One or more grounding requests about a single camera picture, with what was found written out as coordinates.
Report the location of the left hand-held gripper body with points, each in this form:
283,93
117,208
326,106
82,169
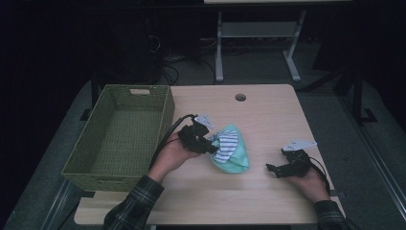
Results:
193,137

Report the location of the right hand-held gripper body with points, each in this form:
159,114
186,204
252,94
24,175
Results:
297,163

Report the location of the teal small garment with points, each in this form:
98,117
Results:
233,156

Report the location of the person's right hand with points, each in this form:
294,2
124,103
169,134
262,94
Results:
311,185

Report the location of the person's left hand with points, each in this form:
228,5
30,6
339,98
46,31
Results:
170,158

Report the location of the green woven basket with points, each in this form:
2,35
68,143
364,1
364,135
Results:
124,140

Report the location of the black metal stand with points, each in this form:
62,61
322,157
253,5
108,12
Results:
359,96

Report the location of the white metal frame desk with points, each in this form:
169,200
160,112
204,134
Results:
258,30

